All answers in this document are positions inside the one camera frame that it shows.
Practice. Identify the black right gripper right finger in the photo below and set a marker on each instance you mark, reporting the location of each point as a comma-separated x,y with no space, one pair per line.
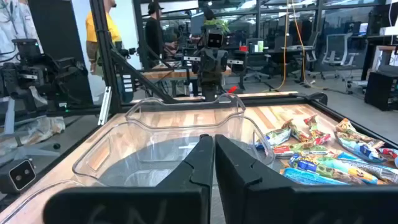
264,205

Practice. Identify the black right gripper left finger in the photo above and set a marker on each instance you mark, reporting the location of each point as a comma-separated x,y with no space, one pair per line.
186,202

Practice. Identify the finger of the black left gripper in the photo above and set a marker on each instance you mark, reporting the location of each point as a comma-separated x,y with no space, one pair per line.
207,90
218,90

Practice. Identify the snack bars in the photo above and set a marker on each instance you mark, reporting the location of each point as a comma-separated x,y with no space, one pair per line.
298,149

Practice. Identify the orange brown granola bar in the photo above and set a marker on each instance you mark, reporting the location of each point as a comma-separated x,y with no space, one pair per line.
326,169

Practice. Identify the brown oat granola bar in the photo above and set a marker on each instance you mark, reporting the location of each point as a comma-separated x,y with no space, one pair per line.
351,132

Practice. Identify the small red lever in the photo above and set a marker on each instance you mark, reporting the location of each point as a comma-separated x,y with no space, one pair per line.
232,89

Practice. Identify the red cup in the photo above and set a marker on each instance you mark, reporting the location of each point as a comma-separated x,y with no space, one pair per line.
243,48

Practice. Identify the green leafy plant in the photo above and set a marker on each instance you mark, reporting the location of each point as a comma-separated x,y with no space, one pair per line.
217,23

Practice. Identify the wooden background table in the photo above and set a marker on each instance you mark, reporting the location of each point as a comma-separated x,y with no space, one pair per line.
164,74

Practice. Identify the black office chair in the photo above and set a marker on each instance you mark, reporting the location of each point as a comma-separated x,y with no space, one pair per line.
258,62

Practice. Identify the person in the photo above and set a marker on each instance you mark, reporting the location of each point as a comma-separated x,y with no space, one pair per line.
154,34
90,31

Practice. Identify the silver aluminium bar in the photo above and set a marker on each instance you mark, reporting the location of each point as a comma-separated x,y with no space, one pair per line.
105,105

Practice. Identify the white office chair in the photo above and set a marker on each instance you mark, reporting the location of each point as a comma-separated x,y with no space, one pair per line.
337,46

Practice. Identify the black floor box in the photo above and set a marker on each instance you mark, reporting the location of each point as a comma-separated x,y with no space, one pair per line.
381,90

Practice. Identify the crumpled plastic bag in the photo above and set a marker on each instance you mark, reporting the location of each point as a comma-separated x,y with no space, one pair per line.
37,130

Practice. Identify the black background robot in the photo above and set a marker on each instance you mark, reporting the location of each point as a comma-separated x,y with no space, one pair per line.
37,74

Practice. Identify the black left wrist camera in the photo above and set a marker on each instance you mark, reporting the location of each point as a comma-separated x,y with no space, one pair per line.
214,40

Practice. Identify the black table-level camera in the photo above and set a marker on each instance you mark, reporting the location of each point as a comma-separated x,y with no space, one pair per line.
18,177

